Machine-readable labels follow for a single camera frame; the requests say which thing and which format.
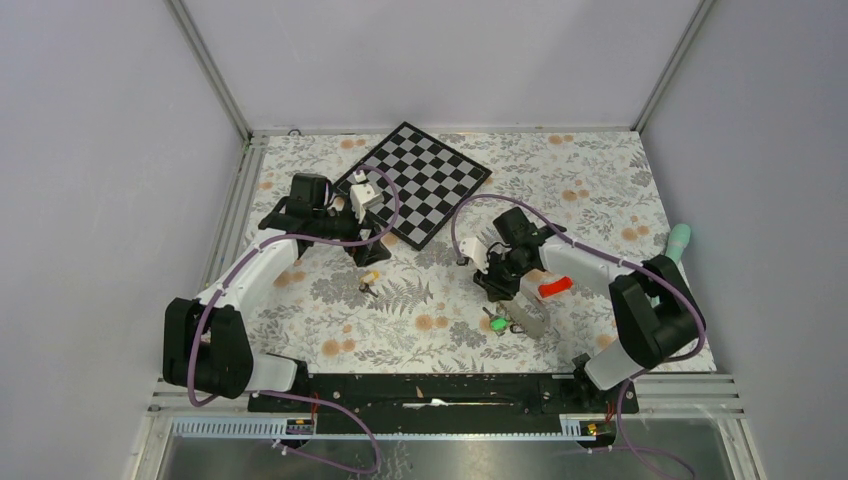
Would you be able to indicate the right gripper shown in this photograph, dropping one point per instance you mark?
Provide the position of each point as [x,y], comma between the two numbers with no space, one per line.
[497,290]

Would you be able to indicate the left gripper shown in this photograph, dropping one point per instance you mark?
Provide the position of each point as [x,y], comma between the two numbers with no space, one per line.
[364,254]

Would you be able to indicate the grey metal key holder plate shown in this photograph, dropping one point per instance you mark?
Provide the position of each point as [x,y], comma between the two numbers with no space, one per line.
[527,314]

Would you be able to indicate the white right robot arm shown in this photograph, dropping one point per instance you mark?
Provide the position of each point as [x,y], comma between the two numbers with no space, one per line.
[656,315]

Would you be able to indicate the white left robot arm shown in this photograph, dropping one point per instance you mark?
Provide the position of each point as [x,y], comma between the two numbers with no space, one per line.
[206,348]

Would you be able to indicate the floral table mat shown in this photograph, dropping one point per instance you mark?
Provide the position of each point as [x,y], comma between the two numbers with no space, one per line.
[429,314]

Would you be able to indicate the green key tag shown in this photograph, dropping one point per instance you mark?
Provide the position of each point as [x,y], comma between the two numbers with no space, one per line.
[499,324]

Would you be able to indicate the red key tag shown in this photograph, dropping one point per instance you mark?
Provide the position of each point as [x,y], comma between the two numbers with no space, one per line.
[550,289]

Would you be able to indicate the black and silver chessboard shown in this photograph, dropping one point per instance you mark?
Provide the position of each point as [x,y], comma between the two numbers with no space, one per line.
[431,178]

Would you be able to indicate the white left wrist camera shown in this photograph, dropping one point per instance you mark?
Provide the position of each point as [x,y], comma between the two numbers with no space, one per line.
[363,195]

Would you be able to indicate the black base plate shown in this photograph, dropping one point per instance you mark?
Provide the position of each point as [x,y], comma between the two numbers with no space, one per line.
[511,404]

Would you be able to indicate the mint green handle tool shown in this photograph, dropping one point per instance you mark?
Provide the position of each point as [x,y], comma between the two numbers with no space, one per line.
[677,241]

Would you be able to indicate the aluminium frame rails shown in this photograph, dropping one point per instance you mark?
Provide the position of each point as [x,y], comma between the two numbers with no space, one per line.
[744,457]

